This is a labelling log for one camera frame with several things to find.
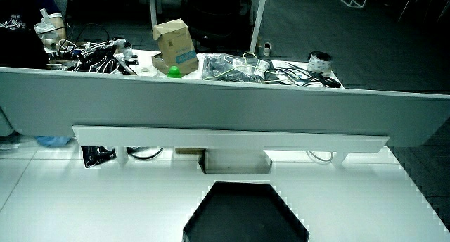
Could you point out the white desk shelf riser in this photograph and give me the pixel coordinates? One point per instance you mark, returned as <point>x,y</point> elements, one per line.
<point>225,139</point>

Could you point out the white desk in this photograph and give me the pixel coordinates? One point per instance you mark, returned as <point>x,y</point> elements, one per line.
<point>105,200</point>

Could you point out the gray partition panel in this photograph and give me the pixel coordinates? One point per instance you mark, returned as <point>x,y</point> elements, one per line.
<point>225,105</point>

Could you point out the clear bag of dark items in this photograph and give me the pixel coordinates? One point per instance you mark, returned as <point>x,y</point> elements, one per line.
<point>228,68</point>

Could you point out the flat brown cardboard piece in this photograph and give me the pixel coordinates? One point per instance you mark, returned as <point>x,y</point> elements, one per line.
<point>190,151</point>

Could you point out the green round cap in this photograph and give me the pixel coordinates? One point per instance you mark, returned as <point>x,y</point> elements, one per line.
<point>174,72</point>

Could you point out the white shoe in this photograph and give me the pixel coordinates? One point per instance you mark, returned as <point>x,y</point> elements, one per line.
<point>267,49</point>

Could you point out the brown cardboard box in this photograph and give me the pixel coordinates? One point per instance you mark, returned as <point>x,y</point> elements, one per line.
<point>174,41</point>

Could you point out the black office chair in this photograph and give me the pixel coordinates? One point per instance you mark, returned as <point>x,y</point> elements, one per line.
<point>214,20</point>

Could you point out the white back table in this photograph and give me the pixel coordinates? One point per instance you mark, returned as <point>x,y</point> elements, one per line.
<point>146,59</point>

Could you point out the black hexagonal tray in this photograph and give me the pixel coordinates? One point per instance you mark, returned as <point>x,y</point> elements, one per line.
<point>246,214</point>

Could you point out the white table leg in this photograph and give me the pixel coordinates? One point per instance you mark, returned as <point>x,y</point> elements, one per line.
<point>258,20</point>
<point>153,8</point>

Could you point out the printed white tape roll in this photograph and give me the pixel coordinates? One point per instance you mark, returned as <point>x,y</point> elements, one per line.
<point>319,63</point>

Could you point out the small black plastic bag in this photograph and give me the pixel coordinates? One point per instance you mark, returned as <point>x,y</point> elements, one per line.
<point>97,155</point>

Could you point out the shiny black plastic bag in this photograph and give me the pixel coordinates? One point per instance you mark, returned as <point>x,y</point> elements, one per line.
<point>96,60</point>

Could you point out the blue cloth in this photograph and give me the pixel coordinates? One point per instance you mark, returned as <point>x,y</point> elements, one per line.
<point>52,140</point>

